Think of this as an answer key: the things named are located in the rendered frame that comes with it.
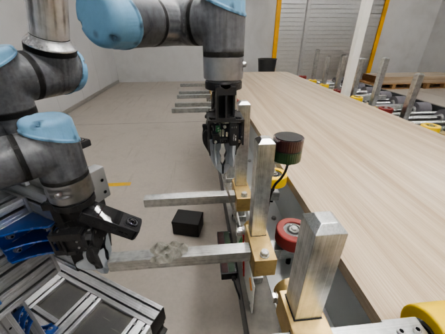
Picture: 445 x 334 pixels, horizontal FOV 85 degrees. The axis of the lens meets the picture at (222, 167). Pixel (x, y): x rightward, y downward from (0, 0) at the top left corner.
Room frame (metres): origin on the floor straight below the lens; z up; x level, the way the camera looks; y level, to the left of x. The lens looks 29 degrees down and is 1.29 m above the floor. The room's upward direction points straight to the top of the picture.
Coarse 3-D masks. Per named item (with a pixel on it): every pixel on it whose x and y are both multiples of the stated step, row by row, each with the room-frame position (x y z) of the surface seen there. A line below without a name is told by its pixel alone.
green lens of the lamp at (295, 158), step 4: (276, 152) 0.43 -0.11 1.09; (300, 152) 0.43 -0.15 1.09; (276, 156) 0.43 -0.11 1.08; (280, 156) 0.43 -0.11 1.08; (284, 156) 0.42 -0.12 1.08; (288, 156) 0.42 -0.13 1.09; (292, 156) 0.42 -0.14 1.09; (296, 156) 0.42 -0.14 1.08; (300, 156) 0.43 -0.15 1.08; (276, 160) 0.43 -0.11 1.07; (280, 160) 0.43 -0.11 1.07; (284, 160) 0.42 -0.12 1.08; (288, 160) 0.42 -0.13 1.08; (292, 160) 0.42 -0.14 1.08; (296, 160) 0.42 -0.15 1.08; (300, 160) 0.43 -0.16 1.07; (288, 164) 0.42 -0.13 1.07; (292, 164) 0.42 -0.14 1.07
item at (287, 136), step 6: (282, 132) 0.47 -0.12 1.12; (288, 132) 0.47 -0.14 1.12; (276, 138) 0.44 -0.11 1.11; (282, 138) 0.44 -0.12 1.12; (288, 138) 0.44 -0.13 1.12; (294, 138) 0.44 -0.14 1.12; (300, 138) 0.44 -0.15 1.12; (276, 150) 0.44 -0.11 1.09; (276, 162) 0.43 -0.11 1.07; (282, 174) 0.45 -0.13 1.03; (270, 198) 0.45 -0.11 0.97
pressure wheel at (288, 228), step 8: (280, 224) 0.43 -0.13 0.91; (288, 224) 0.43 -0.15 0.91; (296, 224) 0.43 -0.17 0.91; (280, 232) 0.40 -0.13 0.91; (288, 232) 0.41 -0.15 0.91; (296, 232) 0.40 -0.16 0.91; (280, 240) 0.39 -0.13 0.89; (288, 240) 0.38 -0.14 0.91; (296, 240) 0.38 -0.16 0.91; (288, 248) 0.38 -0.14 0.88
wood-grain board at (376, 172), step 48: (240, 96) 1.78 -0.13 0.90; (288, 96) 1.78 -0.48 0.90; (336, 96) 1.78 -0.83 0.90; (336, 144) 0.90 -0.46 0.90; (384, 144) 0.90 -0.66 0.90; (432, 144) 0.90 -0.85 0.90; (336, 192) 0.57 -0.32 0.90; (384, 192) 0.57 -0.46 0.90; (432, 192) 0.57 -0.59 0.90; (384, 240) 0.39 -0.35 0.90; (432, 240) 0.39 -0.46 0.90; (384, 288) 0.27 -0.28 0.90; (432, 288) 0.27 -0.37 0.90
